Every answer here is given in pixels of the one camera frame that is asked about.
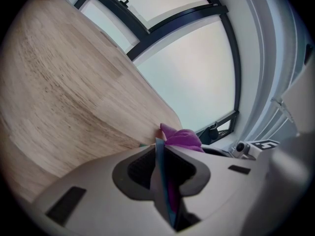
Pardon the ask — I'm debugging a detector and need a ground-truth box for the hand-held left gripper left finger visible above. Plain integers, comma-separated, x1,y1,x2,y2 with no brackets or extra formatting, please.
31,143,173,236

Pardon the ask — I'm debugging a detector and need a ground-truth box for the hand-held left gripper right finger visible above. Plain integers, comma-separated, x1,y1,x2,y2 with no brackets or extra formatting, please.
164,144,271,236

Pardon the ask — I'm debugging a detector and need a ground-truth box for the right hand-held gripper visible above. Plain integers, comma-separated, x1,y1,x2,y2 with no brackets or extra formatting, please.
230,139,281,161

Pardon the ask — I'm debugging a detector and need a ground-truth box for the purple cloth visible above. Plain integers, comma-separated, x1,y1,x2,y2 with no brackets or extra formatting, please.
159,122,205,213

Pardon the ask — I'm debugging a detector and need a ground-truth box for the green rectangular board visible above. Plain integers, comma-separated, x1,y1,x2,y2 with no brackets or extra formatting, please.
154,137,179,230

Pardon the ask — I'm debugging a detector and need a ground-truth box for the black mesh office chair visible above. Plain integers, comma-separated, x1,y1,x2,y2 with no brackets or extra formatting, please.
196,122,221,146

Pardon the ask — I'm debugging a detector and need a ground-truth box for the large black framed window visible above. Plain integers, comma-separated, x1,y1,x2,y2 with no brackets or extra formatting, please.
73,0,241,147

